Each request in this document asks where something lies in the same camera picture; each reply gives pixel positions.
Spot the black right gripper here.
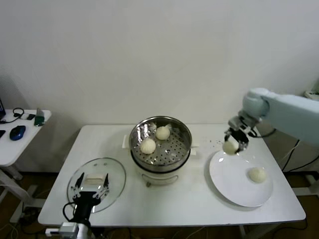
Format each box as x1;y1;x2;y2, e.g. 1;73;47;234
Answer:
225;128;250;154

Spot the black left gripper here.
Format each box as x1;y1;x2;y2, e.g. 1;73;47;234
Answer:
71;172;110;222

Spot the white steamed baozi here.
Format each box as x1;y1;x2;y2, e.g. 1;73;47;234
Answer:
156;126;170;141
140;138;157;154
247;167;267;184
222;140;239;155

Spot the round glass pot lid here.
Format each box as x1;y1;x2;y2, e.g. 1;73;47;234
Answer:
66;157;127;214

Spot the perforated steel steamer basket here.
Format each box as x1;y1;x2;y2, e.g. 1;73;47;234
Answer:
129;116;193;168

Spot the large white plate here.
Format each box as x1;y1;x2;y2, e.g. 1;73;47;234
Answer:
208;150;274;208

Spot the white electric cooker pot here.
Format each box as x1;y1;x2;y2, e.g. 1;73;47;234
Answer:
121;134;200;187

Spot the green upright gadget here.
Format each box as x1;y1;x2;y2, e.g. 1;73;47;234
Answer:
34;107;46;127

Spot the white side table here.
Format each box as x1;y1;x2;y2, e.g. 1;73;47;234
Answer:
0;109;52;222

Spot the blue computer mouse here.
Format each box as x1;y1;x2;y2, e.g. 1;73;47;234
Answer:
9;125;26;141

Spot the laptop computer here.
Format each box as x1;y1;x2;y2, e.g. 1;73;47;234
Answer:
0;96;7;121

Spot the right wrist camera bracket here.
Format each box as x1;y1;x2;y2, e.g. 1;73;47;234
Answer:
228;116;250;130

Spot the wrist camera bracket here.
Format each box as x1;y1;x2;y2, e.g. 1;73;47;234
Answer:
228;116;250;130
44;222;80;237

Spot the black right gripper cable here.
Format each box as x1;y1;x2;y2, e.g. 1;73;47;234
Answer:
246;126;277;139

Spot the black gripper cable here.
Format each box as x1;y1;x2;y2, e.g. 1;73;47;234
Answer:
62;202;80;222
246;126;277;139

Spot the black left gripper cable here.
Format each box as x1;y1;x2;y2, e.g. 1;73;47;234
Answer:
62;202;80;222

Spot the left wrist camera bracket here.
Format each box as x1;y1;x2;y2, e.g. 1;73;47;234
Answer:
44;222;80;237

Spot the black power cable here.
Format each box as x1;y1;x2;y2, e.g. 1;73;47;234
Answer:
281;139;319;174

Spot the black looped cable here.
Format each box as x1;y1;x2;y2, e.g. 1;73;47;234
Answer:
0;107;25;124

